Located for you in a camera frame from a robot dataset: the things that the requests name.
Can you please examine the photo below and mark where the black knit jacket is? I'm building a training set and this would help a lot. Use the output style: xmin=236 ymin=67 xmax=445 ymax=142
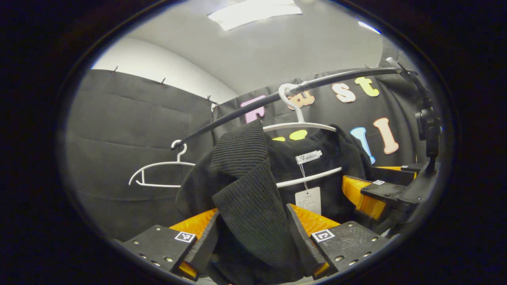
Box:
xmin=175 ymin=119 xmax=375 ymax=285

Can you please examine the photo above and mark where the black backdrop cloth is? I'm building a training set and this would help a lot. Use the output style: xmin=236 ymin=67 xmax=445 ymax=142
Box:
xmin=65 ymin=47 xmax=440 ymax=242

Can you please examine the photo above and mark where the small ceiling light panel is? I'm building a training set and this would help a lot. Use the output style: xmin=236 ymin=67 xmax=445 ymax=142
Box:
xmin=358 ymin=20 xmax=381 ymax=35

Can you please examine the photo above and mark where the white paper hang tag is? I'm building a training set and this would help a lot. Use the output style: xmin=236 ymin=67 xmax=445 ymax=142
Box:
xmin=295 ymin=187 xmax=322 ymax=215

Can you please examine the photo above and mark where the white plastic clothes hanger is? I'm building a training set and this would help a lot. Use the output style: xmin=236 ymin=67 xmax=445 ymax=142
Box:
xmin=128 ymin=139 xmax=196 ymax=188
xmin=262 ymin=83 xmax=343 ymax=188

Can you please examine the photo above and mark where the large ceiling light panel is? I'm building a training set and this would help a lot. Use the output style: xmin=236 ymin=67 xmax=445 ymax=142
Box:
xmin=207 ymin=0 xmax=303 ymax=31

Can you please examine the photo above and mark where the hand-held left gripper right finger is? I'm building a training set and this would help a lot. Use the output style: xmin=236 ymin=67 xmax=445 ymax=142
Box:
xmin=285 ymin=203 xmax=391 ymax=281

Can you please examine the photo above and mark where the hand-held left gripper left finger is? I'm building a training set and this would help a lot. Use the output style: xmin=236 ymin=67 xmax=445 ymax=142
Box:
xmin=119 ymin=207 xmax=221 ymax=282

